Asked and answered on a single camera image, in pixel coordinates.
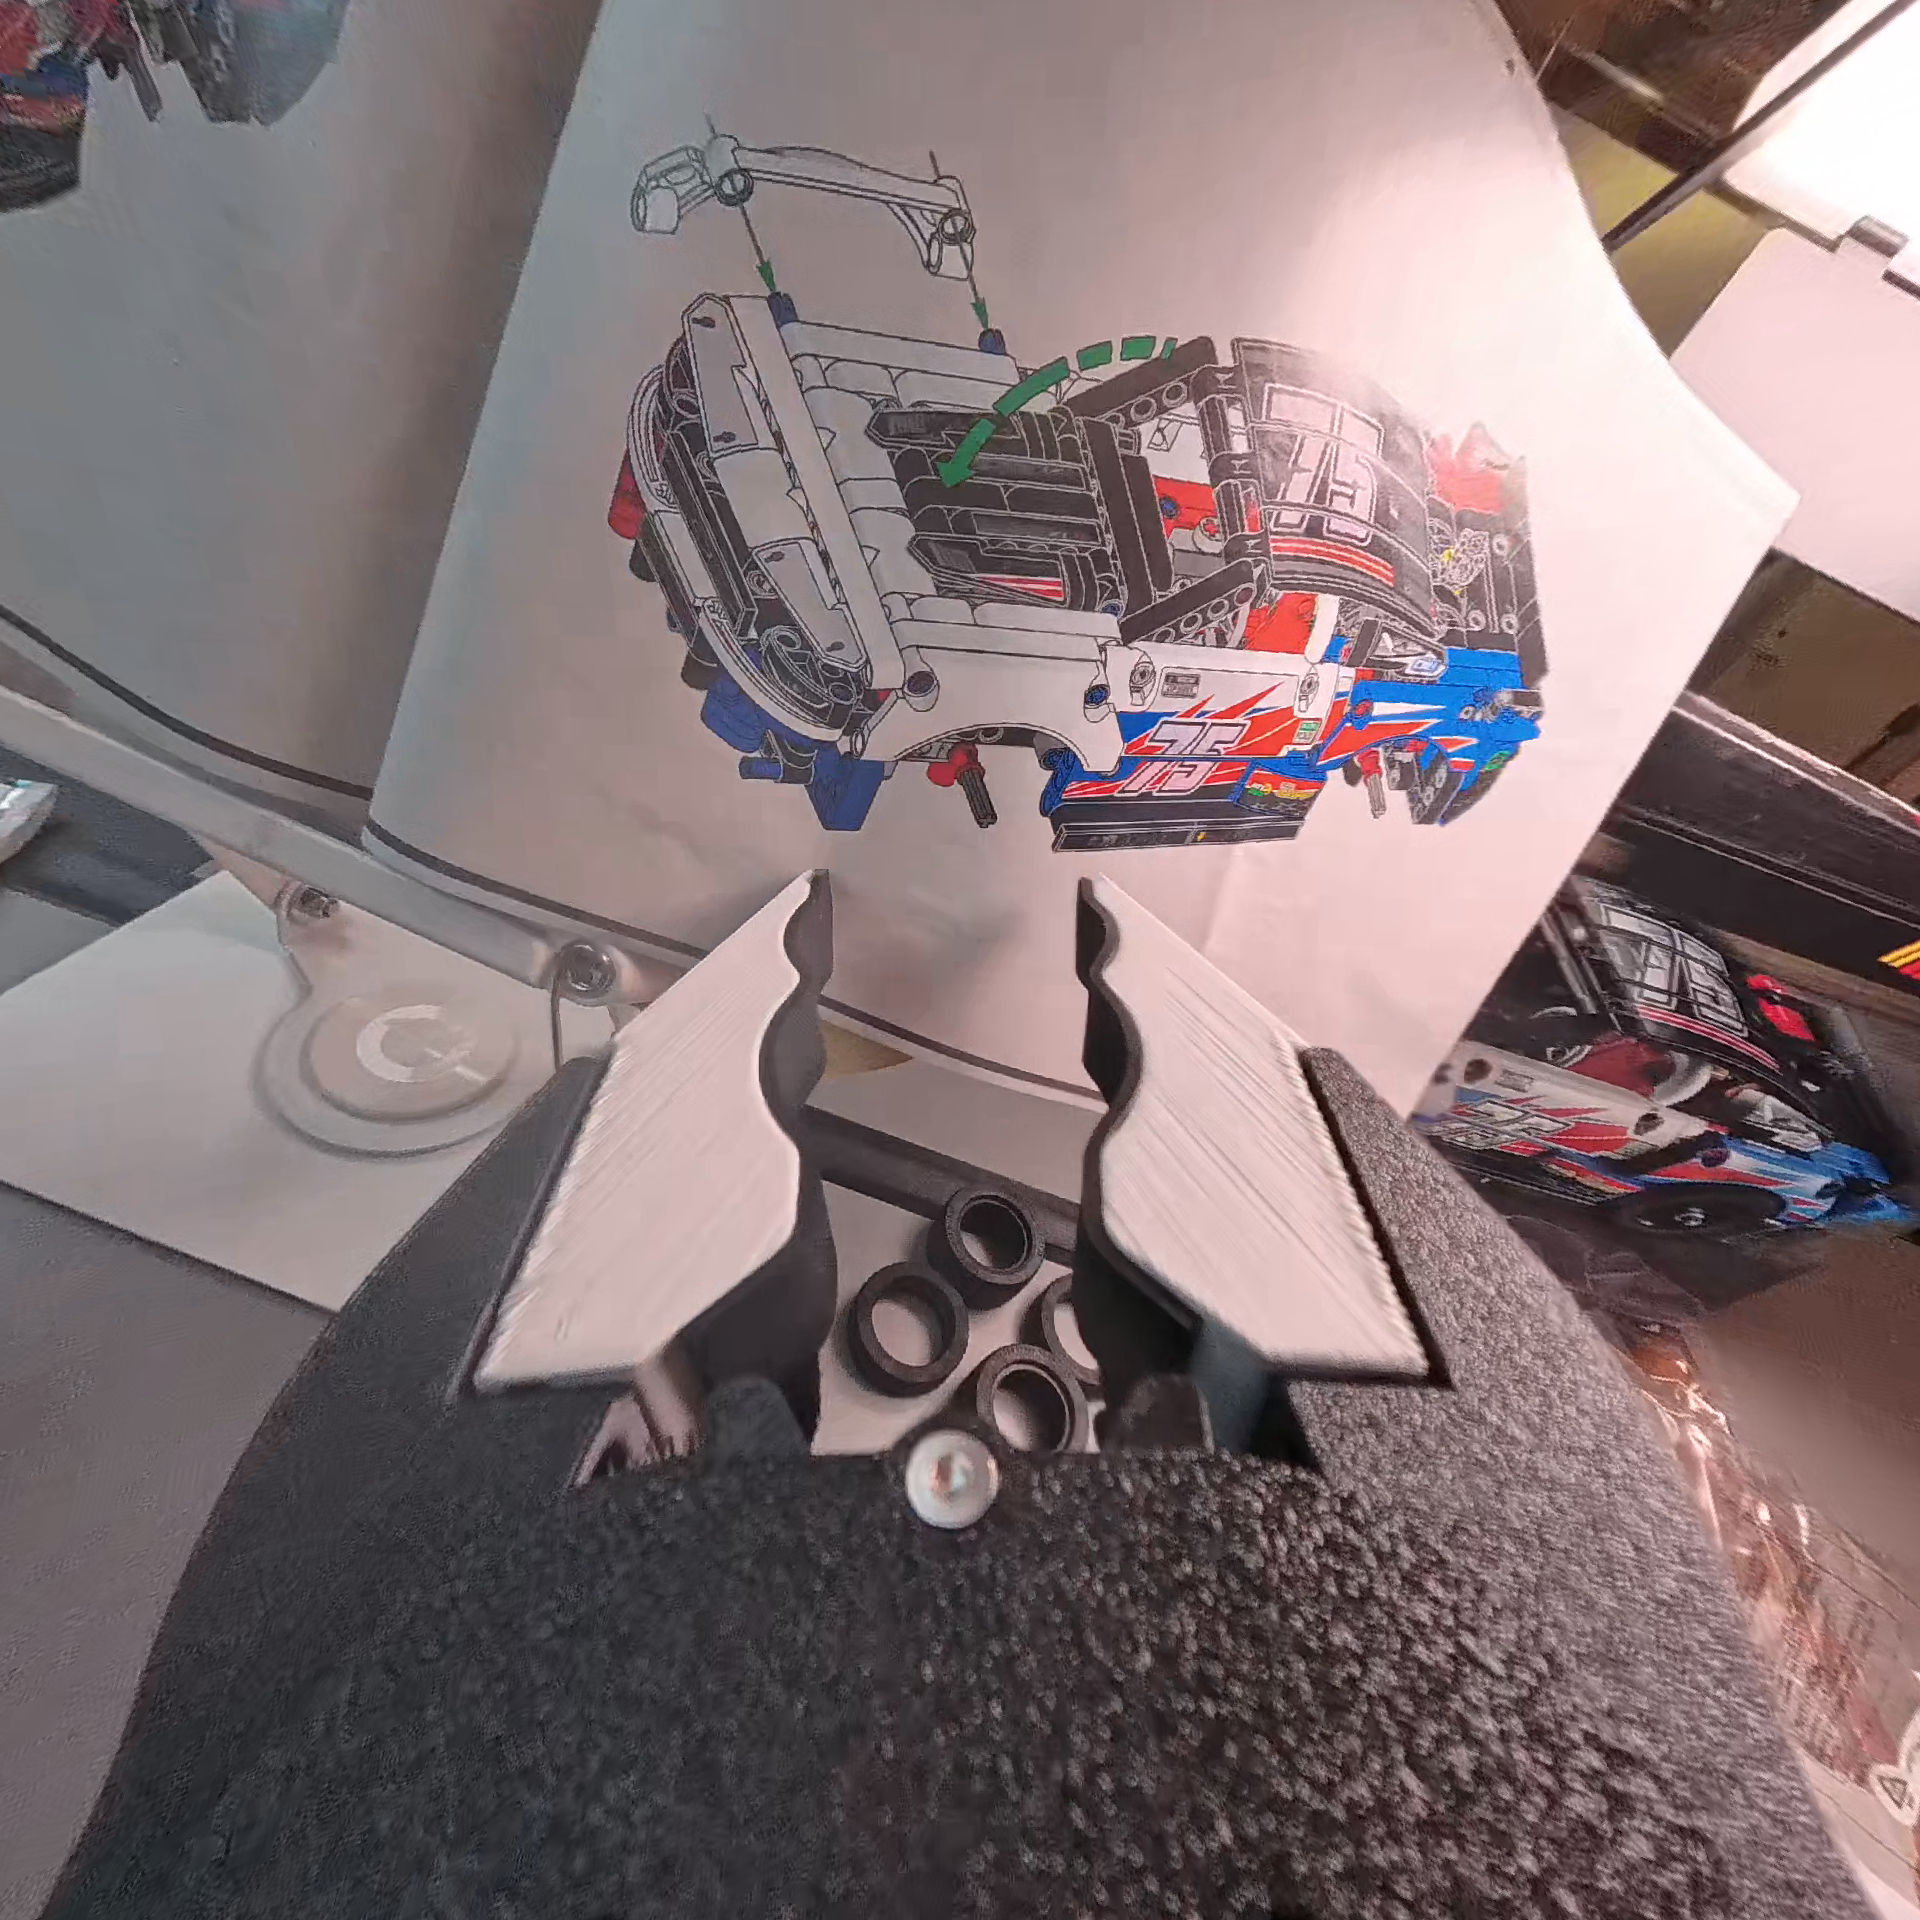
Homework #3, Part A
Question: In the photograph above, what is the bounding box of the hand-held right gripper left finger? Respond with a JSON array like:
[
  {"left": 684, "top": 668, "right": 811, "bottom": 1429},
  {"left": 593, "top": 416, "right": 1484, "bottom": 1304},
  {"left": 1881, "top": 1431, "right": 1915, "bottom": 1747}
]
[{"left": 471, "top": 865, "right": 839, "bottom": 1397}]

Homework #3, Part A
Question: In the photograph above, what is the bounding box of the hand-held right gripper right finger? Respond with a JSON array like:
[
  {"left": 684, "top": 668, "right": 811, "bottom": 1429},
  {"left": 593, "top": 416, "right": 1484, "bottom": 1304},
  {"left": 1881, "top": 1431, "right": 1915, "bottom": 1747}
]
[{"left": 1073, "top": 873, "right": 1430, "bottom": 1384}]

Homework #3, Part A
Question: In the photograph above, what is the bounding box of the building instruction booklet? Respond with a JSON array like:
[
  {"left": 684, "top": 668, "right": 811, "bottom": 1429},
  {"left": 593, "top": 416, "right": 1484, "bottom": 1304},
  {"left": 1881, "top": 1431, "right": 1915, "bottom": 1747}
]
[{"left": 0, "top": 0, "right": 1801, "bottom": 1120}]

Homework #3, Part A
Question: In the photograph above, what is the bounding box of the grey desk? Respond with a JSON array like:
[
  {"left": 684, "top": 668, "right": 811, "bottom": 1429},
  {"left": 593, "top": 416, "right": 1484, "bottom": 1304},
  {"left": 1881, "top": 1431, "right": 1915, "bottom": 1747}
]
[{"left": 0, "top": 885, "right": 1121, "bottom": 1920}]

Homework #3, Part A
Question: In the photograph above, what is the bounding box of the toy car packaging box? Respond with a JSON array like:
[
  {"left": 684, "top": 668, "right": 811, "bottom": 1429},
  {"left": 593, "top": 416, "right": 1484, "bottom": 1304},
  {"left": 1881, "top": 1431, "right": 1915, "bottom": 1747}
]
[{"left": 1410, "top": 689, "right": 1920, "bottom": 1292}]

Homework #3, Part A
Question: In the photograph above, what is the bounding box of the silver book stand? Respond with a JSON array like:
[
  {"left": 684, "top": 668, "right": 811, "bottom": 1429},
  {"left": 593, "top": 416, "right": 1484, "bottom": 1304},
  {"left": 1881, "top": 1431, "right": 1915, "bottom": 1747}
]
[{"left": 0, "top": 598, "right": 669, "bottom": 1161}]

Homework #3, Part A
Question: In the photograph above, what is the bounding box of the clear plastic bag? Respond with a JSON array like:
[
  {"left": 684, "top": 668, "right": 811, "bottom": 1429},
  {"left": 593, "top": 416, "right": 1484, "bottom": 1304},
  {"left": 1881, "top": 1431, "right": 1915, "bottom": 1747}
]
[{"left": 1574, "top": 1276, "right": 1920, "bottom": 1892}]

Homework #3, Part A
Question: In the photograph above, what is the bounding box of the white paper sheet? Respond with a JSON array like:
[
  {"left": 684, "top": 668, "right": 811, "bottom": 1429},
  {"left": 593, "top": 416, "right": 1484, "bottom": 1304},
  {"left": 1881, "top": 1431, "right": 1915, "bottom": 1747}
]
[{"left": 1669, "top": 224, "right": 1920, "bottom": 619}]

